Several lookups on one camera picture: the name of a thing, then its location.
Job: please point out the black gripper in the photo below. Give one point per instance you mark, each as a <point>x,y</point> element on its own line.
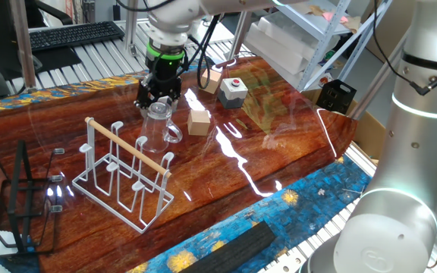
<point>163,76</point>

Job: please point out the clear glass cup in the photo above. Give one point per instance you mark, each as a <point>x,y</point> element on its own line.
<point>158,129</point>

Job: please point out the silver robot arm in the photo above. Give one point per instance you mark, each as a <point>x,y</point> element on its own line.
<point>393,227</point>

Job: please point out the light wooden cube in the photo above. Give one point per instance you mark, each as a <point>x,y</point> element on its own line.
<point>199,123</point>
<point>212,81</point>

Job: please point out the glossy wood grain mat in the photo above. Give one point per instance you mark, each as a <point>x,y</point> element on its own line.
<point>211,178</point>

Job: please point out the black keyboard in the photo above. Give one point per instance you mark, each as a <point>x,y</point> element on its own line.
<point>74,36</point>

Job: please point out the black desk pad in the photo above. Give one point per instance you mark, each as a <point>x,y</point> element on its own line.
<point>57,58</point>

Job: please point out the white foam box stack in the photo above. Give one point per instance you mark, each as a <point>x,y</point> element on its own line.
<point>279,49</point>

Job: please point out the black office chair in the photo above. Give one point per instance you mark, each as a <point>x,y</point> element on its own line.
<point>51,11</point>

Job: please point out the white metal shelf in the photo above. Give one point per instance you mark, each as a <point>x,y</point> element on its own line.
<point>316,57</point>

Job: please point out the black foam block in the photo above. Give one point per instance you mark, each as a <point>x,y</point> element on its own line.
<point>233,250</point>

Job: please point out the black plastic crate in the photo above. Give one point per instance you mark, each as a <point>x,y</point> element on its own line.
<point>336,96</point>

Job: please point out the pink paper note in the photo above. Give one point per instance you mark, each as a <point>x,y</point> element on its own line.
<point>328,16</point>

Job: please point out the brown cardboard box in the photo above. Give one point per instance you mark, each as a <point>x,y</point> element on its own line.
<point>370,132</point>

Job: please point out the brown wooden board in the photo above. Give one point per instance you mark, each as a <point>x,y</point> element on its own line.
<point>385,34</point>

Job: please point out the red button switch box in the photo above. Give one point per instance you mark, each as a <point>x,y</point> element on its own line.
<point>233,95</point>

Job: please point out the aluminium frame post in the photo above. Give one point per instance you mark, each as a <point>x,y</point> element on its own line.
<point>131,22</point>
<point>23,45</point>
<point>239,36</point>

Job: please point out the aluminium frame strut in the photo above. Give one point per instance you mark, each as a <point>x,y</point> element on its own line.
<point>378,79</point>

